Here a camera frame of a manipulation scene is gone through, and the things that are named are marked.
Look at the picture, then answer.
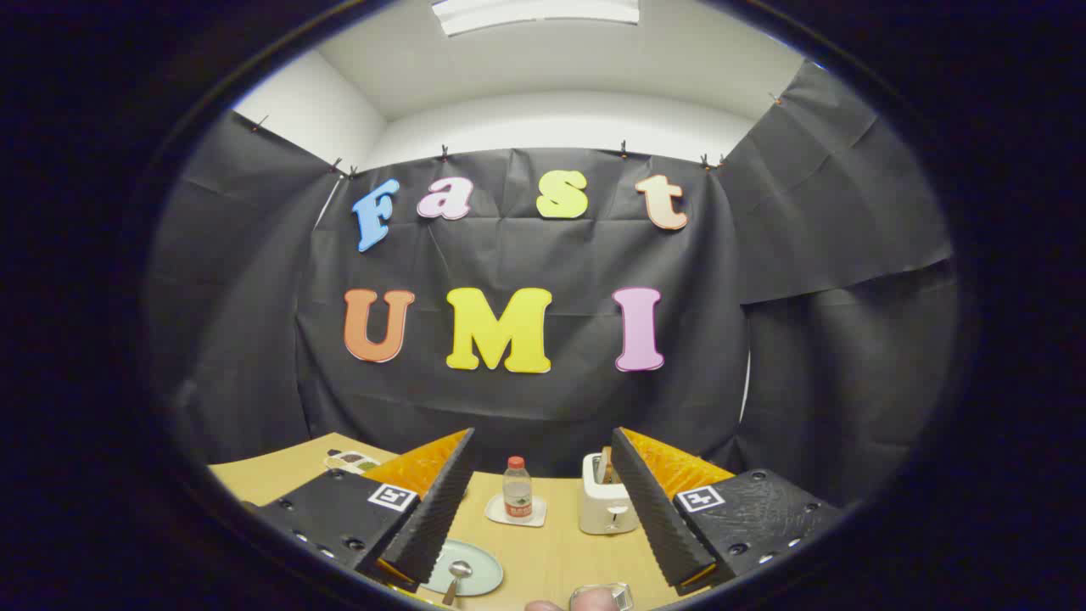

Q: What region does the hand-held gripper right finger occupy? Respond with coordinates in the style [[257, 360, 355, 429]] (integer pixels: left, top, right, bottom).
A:
[[611, 427, 846, 595]]

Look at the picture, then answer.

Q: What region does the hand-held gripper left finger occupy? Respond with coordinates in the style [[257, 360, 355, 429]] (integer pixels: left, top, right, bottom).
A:
[[246, 427, 476, 595]]

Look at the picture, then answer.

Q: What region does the metal spoon with brown handle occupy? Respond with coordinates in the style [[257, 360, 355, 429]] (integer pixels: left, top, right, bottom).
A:
[[441, 560, 473, 607]]

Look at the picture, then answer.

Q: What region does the white toaster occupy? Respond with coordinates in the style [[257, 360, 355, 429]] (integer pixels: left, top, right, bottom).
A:
[[579, 452, 640, 535]]

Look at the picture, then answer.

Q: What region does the white square coaster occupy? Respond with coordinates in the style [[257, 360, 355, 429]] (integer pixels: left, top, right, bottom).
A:
[[484, 494, 547, 528]]

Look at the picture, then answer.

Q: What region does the pale green plate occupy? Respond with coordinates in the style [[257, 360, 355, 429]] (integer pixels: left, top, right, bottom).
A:
[[420, 539, 504, 597]]

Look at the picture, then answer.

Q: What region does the water bottle with red cap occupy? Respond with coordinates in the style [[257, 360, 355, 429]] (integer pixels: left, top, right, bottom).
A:
[[502, 456, 534, 520]]

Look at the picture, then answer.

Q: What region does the white divided sauce dish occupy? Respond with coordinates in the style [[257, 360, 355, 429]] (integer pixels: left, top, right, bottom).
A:
[[324, 449, 381, 474]]

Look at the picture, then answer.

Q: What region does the clear plastic drain basket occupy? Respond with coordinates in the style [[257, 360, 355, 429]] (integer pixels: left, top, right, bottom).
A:
[[570, 582, 635, 611]]

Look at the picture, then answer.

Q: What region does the black backdrop cloth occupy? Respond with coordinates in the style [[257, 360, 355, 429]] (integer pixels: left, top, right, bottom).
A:
[[144, 59, 960, 510]]

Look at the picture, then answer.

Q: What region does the ceiling light panel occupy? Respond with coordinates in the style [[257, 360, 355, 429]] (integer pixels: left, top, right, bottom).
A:
[[431, 0, 641, 36]]

